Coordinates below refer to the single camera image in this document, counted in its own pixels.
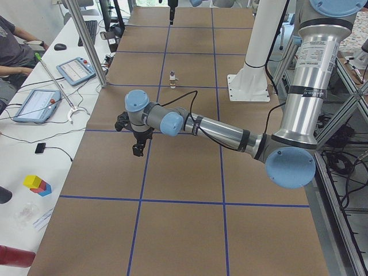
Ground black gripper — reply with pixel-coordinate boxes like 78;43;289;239
132;129;153;157

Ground white PPR valve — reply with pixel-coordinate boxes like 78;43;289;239
169;70;178;89

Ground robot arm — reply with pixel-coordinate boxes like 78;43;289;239
115;1;365;189

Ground grabber stick tool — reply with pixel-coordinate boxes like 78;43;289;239
34;52;90;124

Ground black keyboard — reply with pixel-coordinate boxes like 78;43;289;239
85;20;98;45

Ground small black box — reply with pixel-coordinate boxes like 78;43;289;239
35;143;46;154

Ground blue block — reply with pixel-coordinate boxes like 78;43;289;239
37;182;52;197

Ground far teach pendant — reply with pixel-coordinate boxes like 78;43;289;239
56;57;96;86

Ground teach pendant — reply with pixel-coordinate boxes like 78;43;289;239
56;57;96;86
13;89;61;123

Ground red block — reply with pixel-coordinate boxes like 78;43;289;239
30;180;45;193

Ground near teach pendant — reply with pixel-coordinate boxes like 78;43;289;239
13;89;61;123

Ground yellow block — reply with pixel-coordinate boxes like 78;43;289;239
23;175;42;188

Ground black computer mouse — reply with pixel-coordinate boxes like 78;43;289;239
54;43;67;51

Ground seated person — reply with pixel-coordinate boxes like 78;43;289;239
1;17;39;104

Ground red bottle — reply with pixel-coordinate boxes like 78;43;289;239
1;246;36;268

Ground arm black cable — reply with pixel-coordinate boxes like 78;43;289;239
156;90;285;150

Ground aluminium frame post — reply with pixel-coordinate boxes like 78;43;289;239
65;0;107;88

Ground white camera pole base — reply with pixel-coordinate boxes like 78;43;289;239
227;0;288;102

